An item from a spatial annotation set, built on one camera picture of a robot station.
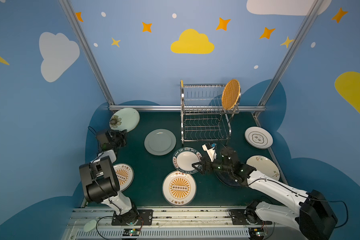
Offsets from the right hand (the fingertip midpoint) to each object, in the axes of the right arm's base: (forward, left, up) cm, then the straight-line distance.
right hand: (198, 160), depth 78 cm
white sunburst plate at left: (-4, +42, -15) cm, 45 cm away
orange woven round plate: (+35, -18, +17) cm, 43 cm away
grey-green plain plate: (+20, +26, -15) cm, 36 cm away
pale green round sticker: (-30, +51, -12) cm, 61 cm away
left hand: (+19, +42, +2) cm, 46 cm away
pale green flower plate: (+28, +48, 0) cm, 56 cm away
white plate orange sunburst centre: (-10, +10, -16) cm, 21 cm away
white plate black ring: (+29, -46, -17) cm, 57 cm away
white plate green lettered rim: (+8, +8, -14) cm, 18 cm away
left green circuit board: (-32, +32, -15) cm, 47 cm away
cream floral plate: (+7, -44, -17) cm, 48 cm away
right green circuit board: (-29, -29, -17) cm, 44 cm away
